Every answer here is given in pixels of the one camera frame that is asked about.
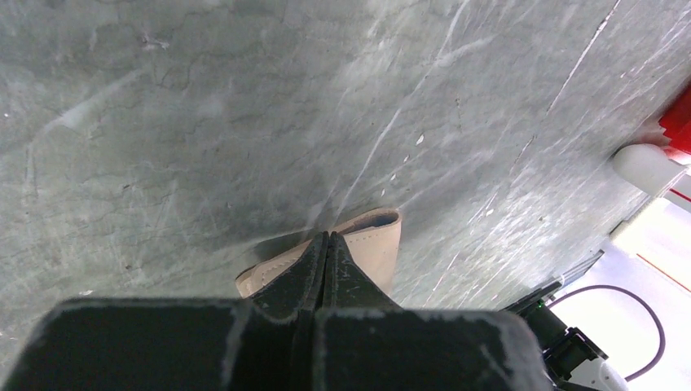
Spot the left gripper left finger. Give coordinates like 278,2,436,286
3,233,328,390

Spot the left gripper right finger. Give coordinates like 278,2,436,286
315,233,552,390

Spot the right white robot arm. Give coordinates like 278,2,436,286
504,280,628,391

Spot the red plastic bin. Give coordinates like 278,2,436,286
658,85,690,165

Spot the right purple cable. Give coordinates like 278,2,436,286
548,284,666,383

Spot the white PVC pipe frame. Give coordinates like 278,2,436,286
612,143,690,213

